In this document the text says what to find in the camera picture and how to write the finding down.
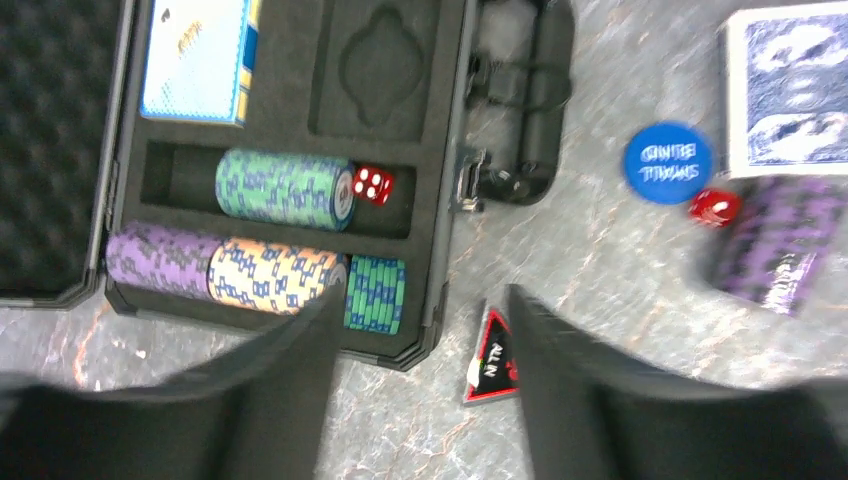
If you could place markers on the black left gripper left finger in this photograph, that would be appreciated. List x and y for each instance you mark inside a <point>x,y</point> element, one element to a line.
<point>255,412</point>

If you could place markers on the green chip stack row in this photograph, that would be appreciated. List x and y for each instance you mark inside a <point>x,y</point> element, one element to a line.
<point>301,190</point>
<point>375,295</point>

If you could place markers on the red die on table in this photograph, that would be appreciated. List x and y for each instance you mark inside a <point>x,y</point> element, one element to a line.
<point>715,207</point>

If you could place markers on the purple chip stack front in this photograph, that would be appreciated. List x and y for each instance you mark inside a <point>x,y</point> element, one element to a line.
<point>162,259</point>

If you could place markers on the red black all-in triangle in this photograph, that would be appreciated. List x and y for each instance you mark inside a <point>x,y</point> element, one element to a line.
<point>491,374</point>

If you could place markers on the blue boxed card deck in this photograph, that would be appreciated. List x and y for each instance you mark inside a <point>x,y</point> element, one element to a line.
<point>200,61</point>

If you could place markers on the pink chip stack lower row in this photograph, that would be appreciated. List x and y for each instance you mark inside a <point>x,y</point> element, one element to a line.
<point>272,277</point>

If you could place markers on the blue patterned card deck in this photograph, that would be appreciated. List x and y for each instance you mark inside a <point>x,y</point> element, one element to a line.
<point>785,90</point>

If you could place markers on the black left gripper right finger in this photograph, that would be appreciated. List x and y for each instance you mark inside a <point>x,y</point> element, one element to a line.
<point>591,411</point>

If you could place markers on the green chip stack middle row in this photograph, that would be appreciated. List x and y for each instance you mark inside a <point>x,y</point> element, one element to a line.
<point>301,190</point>

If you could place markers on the red die in case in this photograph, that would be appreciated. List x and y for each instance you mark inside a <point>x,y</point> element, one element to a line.
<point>373,184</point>

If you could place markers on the purple chip stack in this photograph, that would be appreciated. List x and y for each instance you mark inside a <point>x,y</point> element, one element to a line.
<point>779,241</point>
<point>162,259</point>

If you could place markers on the blue small blind button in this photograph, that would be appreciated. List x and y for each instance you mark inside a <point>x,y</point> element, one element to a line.
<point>668,163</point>

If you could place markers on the black poker set case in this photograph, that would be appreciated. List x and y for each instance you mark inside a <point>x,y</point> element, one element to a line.
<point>397,84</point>

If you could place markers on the green chip stack lower row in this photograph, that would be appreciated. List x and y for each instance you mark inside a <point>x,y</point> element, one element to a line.
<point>375,295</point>

